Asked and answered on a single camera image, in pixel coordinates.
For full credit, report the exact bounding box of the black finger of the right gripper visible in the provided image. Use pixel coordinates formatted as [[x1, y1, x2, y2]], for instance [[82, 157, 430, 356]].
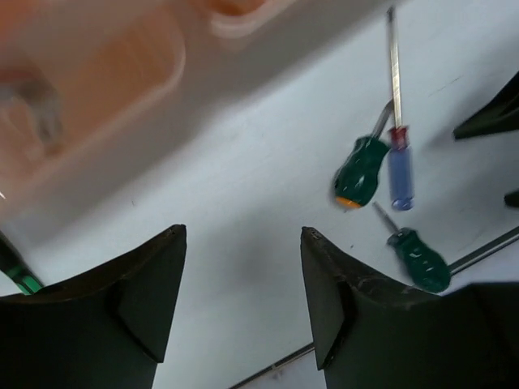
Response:
[[453, 74, 518, 140]]

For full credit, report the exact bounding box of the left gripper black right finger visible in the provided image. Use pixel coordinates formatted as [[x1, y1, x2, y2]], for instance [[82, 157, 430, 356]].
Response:
[[301, 227, 518, 388]]

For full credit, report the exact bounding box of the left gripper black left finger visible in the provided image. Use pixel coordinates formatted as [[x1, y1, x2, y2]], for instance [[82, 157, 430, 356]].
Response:
[[1, 224, 187, 388]]

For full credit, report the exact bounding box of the blue handled screwdriver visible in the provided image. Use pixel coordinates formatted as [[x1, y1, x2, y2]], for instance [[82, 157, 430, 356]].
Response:
[[387, 5, 414, 212]]

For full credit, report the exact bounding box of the black green precision screwdriver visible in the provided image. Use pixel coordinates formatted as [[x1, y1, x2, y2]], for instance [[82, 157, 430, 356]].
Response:
[[0, 233, 44, 295]]

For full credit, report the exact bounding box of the green orange handled screwdriver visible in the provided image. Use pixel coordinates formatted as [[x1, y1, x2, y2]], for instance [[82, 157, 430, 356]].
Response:
[[332, 100, 392, 210]]

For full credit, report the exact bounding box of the pink plastic toolbox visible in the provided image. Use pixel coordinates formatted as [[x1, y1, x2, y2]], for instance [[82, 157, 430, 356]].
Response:
[[1, 1, 383, 239]]

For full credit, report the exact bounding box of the stubby green screwdriver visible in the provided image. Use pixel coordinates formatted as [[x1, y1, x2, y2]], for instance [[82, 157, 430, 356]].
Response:
[[372, 202, 451, 293]]

